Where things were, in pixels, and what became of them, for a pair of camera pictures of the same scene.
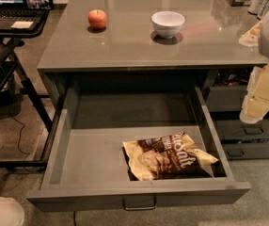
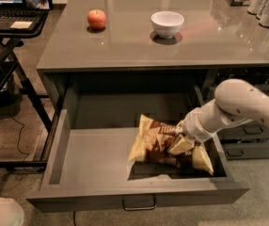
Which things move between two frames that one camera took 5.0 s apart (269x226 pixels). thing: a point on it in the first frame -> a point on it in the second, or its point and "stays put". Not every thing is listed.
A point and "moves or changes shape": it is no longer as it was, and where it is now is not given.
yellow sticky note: x=21 y=24 stays put
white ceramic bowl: x=167 y=24 stays put
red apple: x=97 y=19 stays put
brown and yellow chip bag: x=167 y=156 moves or changes shape
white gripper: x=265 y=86 -> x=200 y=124
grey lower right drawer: x=235 y=129 stays put
